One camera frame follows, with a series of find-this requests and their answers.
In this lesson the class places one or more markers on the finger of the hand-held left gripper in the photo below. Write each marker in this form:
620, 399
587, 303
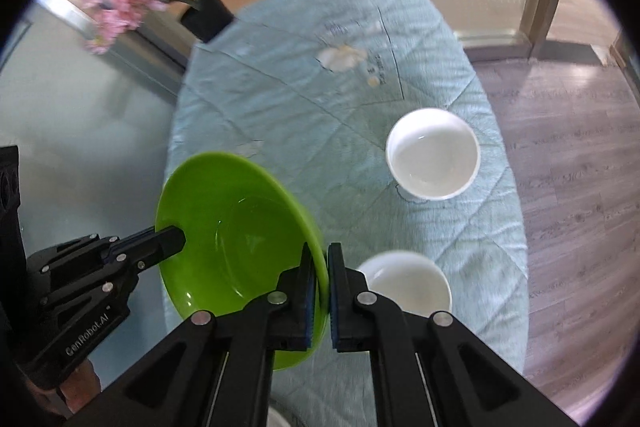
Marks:
135, 238
160, 244

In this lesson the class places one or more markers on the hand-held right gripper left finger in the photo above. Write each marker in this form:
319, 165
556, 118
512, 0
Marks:
307, 307

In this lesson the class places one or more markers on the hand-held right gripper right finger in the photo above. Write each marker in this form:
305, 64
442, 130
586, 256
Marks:
336, 317

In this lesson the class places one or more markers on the green plastic bowl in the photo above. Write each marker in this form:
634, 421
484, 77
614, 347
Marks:
225, 232

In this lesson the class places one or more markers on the large white bowl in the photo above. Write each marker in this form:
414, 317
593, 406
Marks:
405, 279

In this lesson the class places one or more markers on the small white bowl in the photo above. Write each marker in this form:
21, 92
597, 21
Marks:
432, 154

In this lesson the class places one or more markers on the teal quilted tablecloth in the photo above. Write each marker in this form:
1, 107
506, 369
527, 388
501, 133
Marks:
325, 107

